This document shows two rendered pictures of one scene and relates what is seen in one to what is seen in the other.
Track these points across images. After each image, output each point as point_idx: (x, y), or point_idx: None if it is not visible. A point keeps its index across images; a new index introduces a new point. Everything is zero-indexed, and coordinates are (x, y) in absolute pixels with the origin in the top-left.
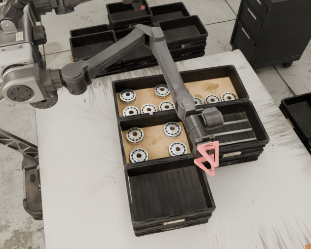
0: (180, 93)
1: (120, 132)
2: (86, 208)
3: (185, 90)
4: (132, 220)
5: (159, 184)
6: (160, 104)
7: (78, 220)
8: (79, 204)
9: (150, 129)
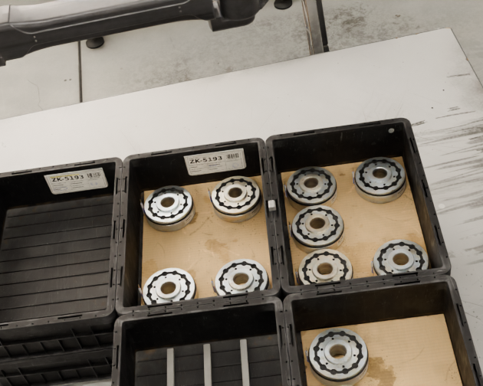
0: None
1: (221, 145)
2: (112, 156)
3: (4, 19)
4: None
5: (90, 254)
6: (336, 255)
7: (91, 146)
8: (123, 144)
9: (260, 237)
